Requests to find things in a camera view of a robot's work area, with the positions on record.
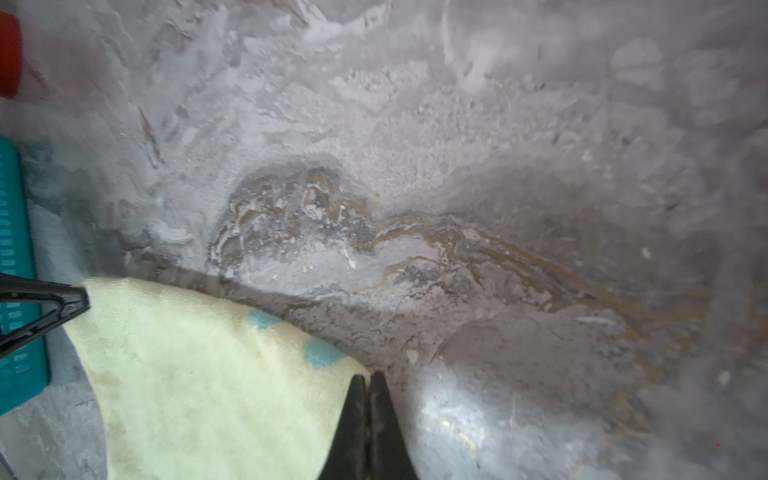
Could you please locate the teal plastic basket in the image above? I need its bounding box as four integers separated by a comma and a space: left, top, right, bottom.
1, 137, 50, 415

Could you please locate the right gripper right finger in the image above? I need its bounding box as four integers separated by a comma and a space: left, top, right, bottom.
367, 371, 418, 480

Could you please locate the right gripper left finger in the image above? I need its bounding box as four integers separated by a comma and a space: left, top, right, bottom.
318, 375, 368, 480

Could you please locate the red pencil cup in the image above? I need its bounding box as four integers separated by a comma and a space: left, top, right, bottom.
0, 12, 23, 99

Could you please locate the pale green towel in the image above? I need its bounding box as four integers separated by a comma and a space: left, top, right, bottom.
65, 278, 365, 479

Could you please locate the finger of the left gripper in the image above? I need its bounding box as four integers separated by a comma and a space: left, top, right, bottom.
1, 274, 90, 358

